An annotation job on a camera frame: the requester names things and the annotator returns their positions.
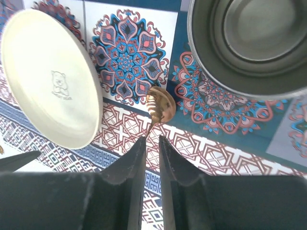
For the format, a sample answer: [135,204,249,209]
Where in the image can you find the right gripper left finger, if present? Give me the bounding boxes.
[0,137,146,230]

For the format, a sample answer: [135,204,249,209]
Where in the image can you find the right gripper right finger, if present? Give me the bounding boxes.
[159,136,307,230]

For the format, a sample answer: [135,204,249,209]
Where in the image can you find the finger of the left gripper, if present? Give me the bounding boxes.
[0,150,41,172]

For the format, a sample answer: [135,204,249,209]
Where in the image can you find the cream plate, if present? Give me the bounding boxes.
[1,9,103,149]

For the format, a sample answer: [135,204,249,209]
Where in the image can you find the copper spoon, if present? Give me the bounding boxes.
[145,86,176,138]

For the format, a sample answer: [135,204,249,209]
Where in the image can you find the patterned cloth placemat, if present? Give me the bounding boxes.
[0,0,307,230]

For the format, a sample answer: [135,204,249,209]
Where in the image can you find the metal cup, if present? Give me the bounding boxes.
[187,0,307,100]

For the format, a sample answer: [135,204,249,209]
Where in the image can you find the gold fork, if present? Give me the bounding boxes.
[0,145,4,154]

